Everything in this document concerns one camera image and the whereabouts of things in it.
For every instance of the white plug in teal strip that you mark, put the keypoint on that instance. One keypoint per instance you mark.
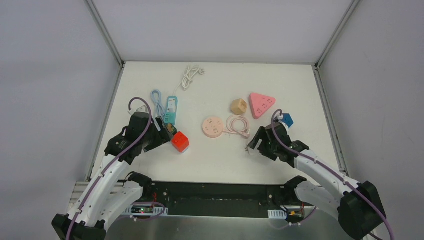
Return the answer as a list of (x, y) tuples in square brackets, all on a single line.
[(171, 106)]

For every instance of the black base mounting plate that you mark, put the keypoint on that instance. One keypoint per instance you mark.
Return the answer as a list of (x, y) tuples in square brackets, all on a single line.
[(220, 200)]

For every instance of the yellow plug adapter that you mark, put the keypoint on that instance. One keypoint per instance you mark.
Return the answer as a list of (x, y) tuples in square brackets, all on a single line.
[(239, 106)]

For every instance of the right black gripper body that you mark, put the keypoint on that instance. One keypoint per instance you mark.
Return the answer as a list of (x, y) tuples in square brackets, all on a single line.
[(260, 142)]

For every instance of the pink triangular power strip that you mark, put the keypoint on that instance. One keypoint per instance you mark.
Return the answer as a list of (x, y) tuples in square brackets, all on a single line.
[(259, 104)]

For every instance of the pale pink round socket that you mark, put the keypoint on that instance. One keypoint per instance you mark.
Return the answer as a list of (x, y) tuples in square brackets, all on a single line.
[(213, 127)]

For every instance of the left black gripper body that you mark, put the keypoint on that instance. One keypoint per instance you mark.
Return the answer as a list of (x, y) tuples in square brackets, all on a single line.
[(164, 131)]

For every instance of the blue cube plug adapter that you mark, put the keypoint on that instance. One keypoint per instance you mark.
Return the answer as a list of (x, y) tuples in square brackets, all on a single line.
[(286, 120)]

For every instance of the teal power strip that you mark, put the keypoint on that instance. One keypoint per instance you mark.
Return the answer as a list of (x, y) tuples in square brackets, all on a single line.
[(170, 115)]

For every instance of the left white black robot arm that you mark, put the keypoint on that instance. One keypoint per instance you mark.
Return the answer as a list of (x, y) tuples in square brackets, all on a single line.
[(97, 208)]

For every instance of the green patterned small adapter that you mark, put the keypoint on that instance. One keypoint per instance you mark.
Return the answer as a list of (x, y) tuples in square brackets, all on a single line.
[(171, 128)]

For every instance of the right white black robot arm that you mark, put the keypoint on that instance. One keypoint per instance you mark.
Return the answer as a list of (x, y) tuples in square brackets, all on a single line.
[(356, 206)]

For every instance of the red small adapter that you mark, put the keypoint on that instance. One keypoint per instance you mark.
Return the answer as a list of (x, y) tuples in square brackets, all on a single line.
[(180, 142)]

